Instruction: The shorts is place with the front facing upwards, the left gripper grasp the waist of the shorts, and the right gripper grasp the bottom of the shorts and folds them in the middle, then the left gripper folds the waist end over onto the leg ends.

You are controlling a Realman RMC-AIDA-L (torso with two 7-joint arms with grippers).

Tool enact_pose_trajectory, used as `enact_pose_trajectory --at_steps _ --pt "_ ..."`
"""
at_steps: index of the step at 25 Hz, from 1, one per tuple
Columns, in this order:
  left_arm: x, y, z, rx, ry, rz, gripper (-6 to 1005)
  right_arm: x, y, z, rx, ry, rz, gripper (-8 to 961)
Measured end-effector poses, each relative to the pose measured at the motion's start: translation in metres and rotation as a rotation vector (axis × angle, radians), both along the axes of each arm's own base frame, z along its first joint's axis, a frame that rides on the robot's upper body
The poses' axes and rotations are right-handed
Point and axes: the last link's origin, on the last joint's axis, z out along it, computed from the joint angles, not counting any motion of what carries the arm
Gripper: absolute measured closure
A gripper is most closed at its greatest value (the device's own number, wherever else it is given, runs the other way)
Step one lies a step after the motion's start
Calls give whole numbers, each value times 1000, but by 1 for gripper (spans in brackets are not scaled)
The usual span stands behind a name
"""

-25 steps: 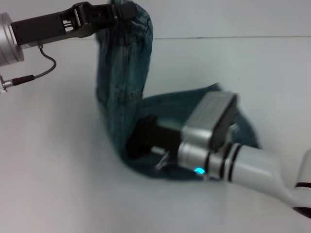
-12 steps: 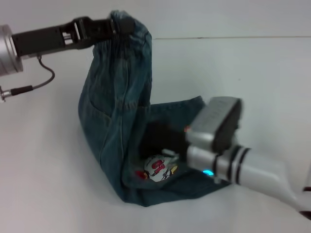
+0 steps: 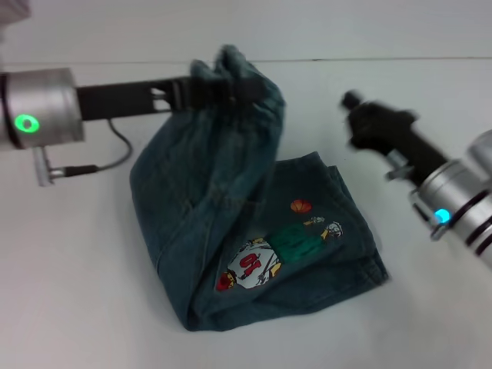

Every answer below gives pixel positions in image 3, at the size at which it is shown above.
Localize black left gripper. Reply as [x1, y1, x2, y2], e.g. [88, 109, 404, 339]
[75, 74, 271, 122]

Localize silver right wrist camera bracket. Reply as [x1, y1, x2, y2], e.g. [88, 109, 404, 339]
[385, 149, 415, 182]

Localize blue denim shorts with print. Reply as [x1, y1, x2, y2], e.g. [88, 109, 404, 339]
[128, 44, 389, 332]

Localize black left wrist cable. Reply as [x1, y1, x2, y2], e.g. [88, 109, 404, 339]
[61, 118, 134, 175]

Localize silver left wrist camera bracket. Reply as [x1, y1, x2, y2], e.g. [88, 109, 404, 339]
[32, 145, 65, 188]

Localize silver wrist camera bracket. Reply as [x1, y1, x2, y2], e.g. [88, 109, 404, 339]
[385, 149, 415, 182]
[32, 145, 65, 188]

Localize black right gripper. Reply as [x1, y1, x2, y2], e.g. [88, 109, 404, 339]
[339, 89, 451, 178]

